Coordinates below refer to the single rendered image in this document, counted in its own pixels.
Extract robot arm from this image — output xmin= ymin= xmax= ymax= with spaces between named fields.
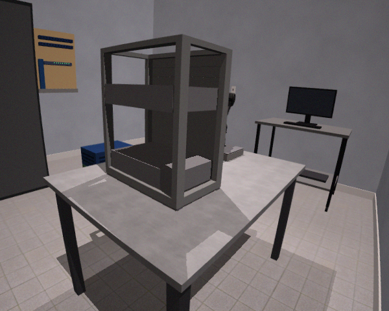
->
xmin=228 ymin=93 xmax=235 ymax=113

